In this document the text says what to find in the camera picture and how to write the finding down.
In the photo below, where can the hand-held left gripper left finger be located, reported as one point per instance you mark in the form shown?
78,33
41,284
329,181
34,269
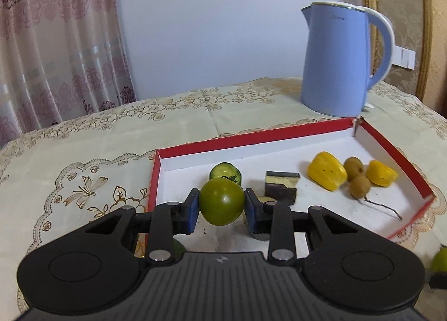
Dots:
193,210

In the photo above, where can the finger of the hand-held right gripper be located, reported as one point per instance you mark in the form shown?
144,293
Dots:
439,280

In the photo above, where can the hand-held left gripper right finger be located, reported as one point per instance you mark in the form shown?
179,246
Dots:
250,210

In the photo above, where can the green tomato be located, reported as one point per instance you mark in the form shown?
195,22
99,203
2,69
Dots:
440,260
221,202

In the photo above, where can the large yellow pepper piece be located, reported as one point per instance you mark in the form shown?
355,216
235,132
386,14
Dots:
326,170

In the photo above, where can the red and white tray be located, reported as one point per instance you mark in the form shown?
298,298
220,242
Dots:
384,202

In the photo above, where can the square eggplant chunk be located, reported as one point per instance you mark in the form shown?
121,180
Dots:
279,195
283,178

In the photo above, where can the green cucumber slice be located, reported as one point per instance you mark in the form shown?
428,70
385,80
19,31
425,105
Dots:
178,248

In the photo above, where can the green cucumber piece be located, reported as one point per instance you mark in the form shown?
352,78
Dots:
223,170

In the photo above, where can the thin brown stem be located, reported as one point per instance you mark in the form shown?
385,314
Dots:
382,205

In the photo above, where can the brown longan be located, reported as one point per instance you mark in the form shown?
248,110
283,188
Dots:
360,186
353,167

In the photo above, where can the cream floral tablecloth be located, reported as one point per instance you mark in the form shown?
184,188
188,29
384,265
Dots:
104,139

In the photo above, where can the small yellow pepper piece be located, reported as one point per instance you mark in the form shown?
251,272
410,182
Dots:
380,173

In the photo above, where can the blue electric kettle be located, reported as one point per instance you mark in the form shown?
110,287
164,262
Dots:
331,62

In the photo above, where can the pink patterned curtain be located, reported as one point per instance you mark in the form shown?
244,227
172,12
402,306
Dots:
52,45

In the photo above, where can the white wall switch panel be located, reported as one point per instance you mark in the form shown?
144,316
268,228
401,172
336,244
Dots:
407,58

